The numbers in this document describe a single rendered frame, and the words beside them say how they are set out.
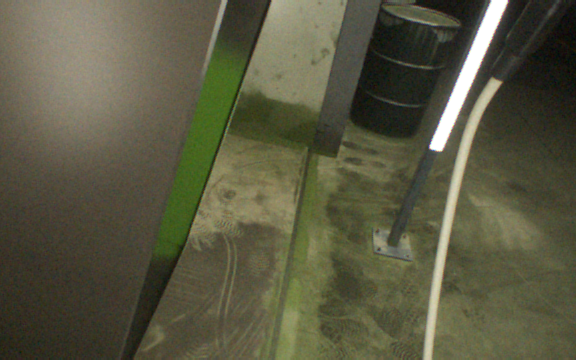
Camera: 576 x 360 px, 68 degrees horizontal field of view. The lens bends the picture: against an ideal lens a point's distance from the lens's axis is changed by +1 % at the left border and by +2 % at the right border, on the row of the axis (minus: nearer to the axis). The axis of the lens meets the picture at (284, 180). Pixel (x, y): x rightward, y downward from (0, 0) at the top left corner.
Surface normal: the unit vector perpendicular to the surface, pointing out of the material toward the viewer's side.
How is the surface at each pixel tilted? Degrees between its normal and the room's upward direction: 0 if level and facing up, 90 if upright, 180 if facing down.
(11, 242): 90
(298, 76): 90
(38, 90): 90
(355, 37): 90
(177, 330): 0
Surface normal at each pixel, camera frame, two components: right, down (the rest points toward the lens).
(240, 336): 0.17, -0.82
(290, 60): -0.14, 0.53
